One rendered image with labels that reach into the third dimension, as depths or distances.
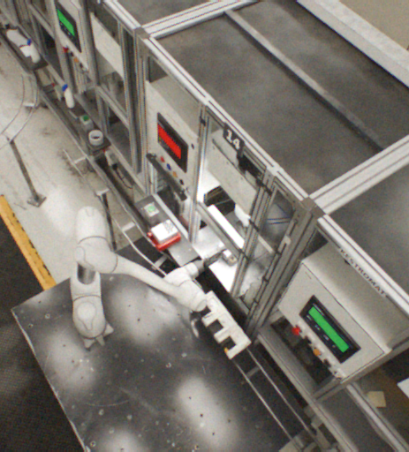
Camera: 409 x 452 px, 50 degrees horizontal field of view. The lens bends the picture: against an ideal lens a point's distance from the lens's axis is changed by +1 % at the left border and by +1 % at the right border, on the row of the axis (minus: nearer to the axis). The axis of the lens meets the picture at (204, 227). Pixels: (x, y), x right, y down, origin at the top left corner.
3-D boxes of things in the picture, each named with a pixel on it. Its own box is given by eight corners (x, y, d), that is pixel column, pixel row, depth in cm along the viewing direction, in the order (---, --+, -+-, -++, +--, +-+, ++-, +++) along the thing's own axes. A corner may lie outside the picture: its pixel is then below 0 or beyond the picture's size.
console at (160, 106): (145, 149, 243) (140, 83, 204) (187, 130, 253) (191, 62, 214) (188, 202, 226) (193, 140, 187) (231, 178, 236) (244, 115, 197)
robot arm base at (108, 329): (89, 355, 250) (87, 351, 245) (71, 323, 259) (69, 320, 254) (117, 336, 257) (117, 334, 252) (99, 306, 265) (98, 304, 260)
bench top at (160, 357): (12, 312, 264) (11, 309, 261) (162, 229, 302) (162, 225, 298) (146, 567, 206) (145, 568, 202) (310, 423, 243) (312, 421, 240)
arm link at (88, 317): (79, 341, 248) (71, 327, 229) (75, 311, 257) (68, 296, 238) (107, 335, 251) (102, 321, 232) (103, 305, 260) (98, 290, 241)
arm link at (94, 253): (120, 267, 198) (116, 241, 205) (87, 258, 185) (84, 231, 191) (102, 279, 204) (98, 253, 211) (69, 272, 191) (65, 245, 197)
